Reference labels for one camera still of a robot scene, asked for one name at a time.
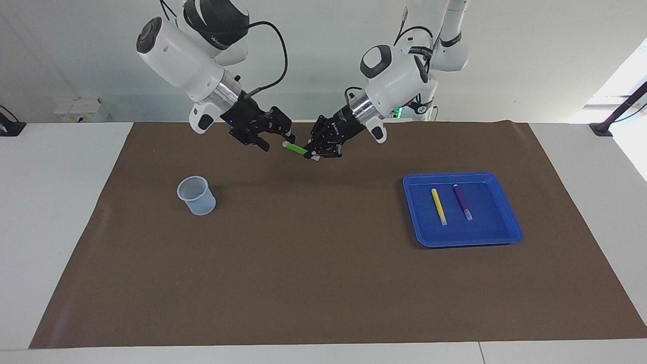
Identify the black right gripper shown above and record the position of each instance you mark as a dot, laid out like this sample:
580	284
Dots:
245	120

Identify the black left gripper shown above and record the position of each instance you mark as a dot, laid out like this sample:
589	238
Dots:
343	132

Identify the green pen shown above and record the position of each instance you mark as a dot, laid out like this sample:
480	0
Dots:
294	148

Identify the yellow pen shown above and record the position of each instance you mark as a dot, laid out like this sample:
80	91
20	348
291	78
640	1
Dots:
438	206

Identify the purple pen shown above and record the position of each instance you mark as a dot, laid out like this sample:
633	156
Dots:
461	202

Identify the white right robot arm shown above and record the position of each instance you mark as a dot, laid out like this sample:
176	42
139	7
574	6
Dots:
177	55

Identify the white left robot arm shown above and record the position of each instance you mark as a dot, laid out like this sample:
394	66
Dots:
399	81

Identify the translucent plastic cup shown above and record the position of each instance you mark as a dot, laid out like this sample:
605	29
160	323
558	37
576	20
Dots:
199	202

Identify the brown table mat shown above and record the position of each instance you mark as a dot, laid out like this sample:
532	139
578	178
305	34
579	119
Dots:
323	253

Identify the blue plastic tray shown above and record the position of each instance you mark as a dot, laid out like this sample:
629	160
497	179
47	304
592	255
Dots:
465	232

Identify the black table clamp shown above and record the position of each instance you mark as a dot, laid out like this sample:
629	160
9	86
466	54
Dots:
10	127

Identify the black stand with pole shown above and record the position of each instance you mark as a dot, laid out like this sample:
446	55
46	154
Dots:
601	129

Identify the white wall socket box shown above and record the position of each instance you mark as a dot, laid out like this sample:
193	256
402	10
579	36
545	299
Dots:
76	108

